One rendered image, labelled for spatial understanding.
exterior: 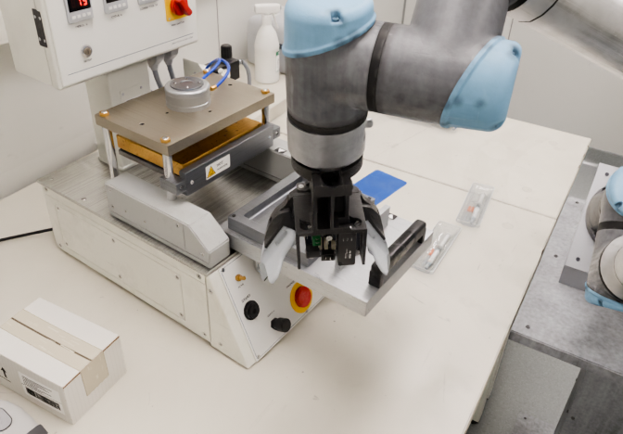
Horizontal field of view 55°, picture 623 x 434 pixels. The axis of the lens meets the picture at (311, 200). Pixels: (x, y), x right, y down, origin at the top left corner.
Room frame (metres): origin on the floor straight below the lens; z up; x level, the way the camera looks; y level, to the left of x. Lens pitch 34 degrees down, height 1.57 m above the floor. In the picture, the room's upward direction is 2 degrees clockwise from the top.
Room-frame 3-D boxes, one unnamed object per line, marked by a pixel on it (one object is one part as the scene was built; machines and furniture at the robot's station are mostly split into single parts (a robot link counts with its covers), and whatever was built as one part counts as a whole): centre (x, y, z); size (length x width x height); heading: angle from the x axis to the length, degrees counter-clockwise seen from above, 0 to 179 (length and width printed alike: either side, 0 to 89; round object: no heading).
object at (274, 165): (1.05, 0.09, 0.96); 0.26 x 0.05 x 0.07; 56
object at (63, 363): (0.66, 0.41, 0.80); 0.19 x 0.13 x 0.09; 61
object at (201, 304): (0.99, 0.21, 0.84); 0.53 x 0.37 x 0.17; 56
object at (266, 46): (1.86, 0.16, 0.92); 0.09 x 0.08 x 0.25; 105
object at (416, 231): (0.73, -0.14, 0.99); 0.15 x 0.02 x 0.04; 146
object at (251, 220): (0.83, 0.01, 0.98); 0.20 x 0.17 x 0.03; 146
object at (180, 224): (0.83, 0.25, 0.96); 0.25 x 0.05 x 0.07; 56
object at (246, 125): (0.99, 0.22, 1.07); 0.22 x 0.17 x 0.10; 146
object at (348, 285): (0.81, -0.03, 0.97); 0.30 x 0.22 x 0.08; 56
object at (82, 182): (1.00, 0.26, 0.93); 0.46 x 0.35 x 0.01; 56
